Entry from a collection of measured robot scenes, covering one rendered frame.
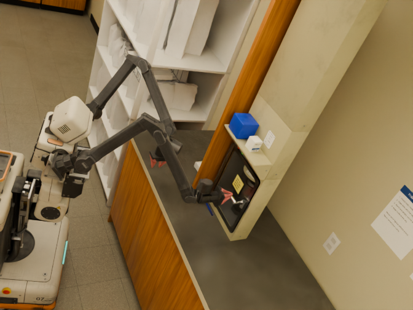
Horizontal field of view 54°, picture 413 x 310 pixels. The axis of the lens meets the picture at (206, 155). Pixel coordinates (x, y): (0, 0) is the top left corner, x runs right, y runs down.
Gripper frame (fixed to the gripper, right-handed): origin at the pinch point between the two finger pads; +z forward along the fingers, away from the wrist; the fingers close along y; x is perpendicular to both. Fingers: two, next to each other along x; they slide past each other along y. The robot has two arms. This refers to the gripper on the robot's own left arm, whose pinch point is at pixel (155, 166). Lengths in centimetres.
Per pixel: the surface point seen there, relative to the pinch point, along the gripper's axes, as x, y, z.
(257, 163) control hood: -45, 25, -41
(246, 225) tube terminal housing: -46, 38, 3
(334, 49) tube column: -45, 33, -101
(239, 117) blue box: -21, 24, -50
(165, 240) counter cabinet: -26.3, 6.4, 34.7
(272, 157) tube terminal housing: -44, 33, -44
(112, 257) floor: 19, 1, 110
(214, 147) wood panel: -9.3, 26.1, -21.1
